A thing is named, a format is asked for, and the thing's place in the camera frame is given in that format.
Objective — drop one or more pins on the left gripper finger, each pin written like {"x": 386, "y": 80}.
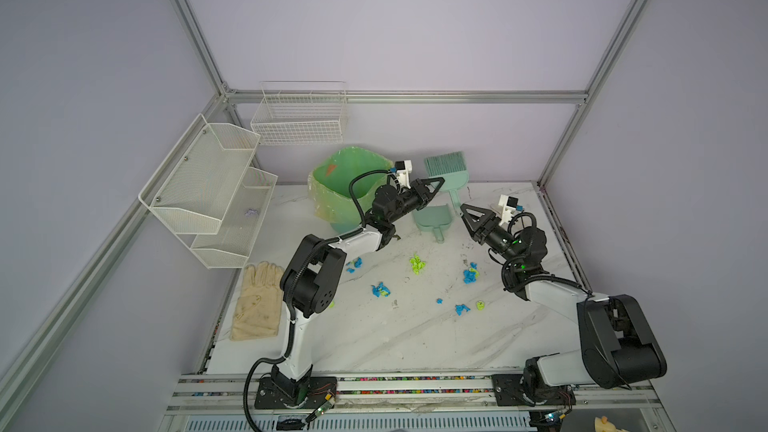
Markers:
{"x": 425, "y": 198}
{"x": 430, "y": 184}

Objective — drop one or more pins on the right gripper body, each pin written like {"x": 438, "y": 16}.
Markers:
{"x": 498, "y": 240}

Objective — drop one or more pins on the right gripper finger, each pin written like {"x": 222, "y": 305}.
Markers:
{"x": 475, "y": 212}
{"x": 473, "y": 223}

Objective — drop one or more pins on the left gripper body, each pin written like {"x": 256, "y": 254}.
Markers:
{"x": 408, "y": 203}

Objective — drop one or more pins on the green hand brush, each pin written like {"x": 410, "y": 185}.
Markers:
{"x": 453, "y": 169}

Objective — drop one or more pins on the green plastic dustpan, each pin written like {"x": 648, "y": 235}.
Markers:
{"x": 435, "y": 220}

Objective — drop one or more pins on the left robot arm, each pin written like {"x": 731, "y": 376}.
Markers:
{"x": 309, "y": 285}

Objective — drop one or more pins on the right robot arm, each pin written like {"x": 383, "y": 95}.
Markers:
{"x": 617, "y": 346}

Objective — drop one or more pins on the blue scrap pile right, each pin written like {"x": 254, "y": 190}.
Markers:
{"x": 470, "y": 274}

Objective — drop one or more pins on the green trash bin with bag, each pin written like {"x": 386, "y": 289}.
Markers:
{"x": 328, "y": 185}

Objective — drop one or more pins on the lime green scrap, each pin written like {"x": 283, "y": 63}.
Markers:
{"x": 417, "y": 264}

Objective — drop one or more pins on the blue green scrap cluster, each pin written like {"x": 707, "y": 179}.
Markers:
{"x": 354, "y": 265}

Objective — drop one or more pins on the blue scrap front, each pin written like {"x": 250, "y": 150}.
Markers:
{"x": 460, "y": 309}

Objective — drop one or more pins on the blue scrap centre left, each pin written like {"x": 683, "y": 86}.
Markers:
{"x": 380, "y": 290}

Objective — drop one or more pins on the beige work glove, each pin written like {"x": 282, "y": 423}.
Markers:
{"x": 258, "y": 309}

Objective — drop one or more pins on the white mesh two-tier shelf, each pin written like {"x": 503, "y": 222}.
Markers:
{"x": 210, "y": 195}

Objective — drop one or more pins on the yellow object bottom right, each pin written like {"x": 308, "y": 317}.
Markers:
{"x": 603, "y": 424}

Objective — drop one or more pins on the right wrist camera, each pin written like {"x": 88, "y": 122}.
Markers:
{"x": 509, "y": 207}

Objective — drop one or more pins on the white wire basket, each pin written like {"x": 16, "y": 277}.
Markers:
{"x": 301, "y": 113}

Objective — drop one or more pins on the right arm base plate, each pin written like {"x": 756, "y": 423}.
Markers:
{"x": 507, "y": 389}

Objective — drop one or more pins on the aluminium front rail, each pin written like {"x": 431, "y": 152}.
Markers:
{"x": 417, "y": 392}

